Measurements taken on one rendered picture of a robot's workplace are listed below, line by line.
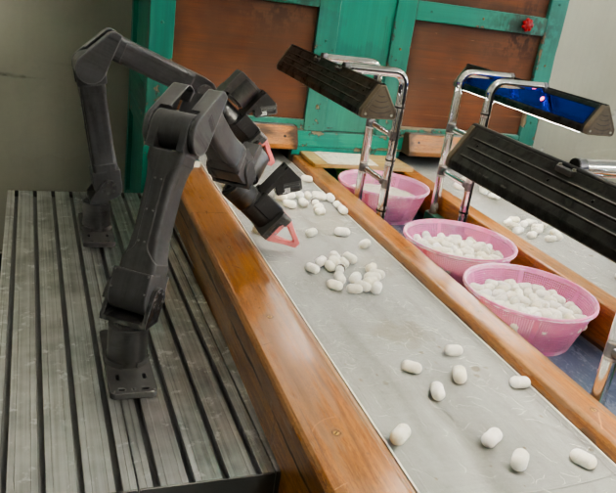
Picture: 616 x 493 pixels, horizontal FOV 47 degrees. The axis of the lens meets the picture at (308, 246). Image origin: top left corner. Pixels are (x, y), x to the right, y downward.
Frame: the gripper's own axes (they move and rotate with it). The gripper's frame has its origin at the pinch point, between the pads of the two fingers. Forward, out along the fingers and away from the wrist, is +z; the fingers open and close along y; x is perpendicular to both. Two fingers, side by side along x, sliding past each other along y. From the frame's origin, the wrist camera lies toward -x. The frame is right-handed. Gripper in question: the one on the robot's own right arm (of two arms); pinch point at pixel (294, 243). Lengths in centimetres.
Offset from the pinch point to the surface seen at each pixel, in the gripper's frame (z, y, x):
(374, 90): -12.7, -1.6, -33.3
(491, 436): 4, -68, -4
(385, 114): -7.4, -2.3, -31.8
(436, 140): 49, 71, -52
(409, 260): 16.9, -10.2, -14.6
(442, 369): 8.6, -48.8, -5.0
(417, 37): 20, 77, -68
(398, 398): 0, -56, 2
